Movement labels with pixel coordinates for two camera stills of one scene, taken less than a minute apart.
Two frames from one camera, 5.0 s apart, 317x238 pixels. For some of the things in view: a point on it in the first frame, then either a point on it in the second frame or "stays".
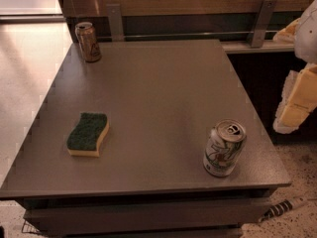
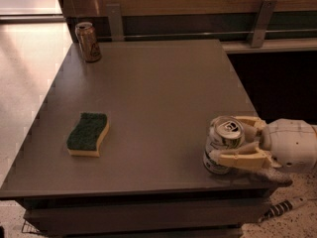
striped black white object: [281, 207] stays
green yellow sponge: [83, 139] stays
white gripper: [307, 37] -> [287, 143]
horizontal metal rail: [184, 35] stays
